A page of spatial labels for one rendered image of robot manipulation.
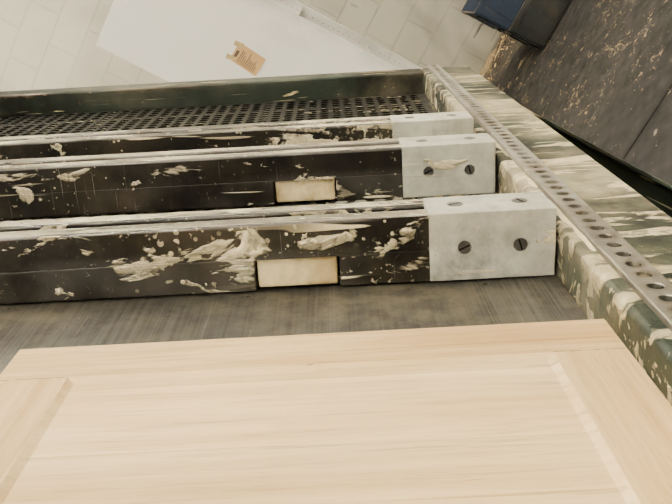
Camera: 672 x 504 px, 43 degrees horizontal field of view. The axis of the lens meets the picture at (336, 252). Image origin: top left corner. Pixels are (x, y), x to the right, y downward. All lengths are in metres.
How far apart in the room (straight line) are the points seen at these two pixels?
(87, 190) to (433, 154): 0.47
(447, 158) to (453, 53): 4.59
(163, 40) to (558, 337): 3.78
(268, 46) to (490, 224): 3.50
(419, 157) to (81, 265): 0.48
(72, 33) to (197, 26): 1.76
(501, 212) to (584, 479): 0.37
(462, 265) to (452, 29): 4.89
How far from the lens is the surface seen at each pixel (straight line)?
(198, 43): 4.32
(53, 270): 0.89
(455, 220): 0.83
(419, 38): 5.69
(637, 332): 0.67
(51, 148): 1.38
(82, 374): 0.69
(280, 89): 2.05
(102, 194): 1.19
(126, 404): 0.64
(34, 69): 6.05
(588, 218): 0.88
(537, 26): 4.71
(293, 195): 1.15
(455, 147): 1.14
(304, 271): 0.85
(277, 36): 4.27
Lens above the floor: 1.22
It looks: 9 degrees down
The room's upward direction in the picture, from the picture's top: 64 degrees counter-clockwise
